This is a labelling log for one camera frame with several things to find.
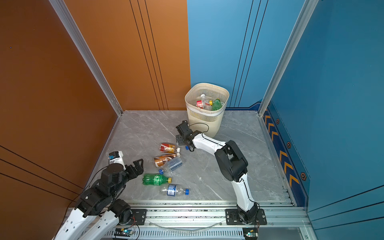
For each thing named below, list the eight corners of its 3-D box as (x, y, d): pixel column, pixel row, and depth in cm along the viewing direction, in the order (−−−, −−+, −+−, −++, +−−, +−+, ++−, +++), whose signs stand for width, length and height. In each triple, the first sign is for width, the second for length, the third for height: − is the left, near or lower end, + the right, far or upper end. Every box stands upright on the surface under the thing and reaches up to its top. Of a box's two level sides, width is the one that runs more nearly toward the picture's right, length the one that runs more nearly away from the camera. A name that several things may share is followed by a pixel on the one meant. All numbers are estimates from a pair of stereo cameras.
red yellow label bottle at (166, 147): (160, 154, 98) (159, 150, 93) (162, 147, 102) (160, 142, 97) (175, 154, 98) (174, 150, 93) (175, 147, 102) (174, 142, 97)
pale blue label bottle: (161, 177, 87) (160, 174, 84) (158, 170, 90) (156, 167, 87) (183, 166, 92) (182, 162, 89) (179, 159, 95) (178, 156, 91)
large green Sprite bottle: (144, 186, 85) (141, 183, 81) (146, 177, 88) (143, 173, 84) (171, 186, 85) (170, 183, 81) (172, 177, 88) (171, 173, 84)
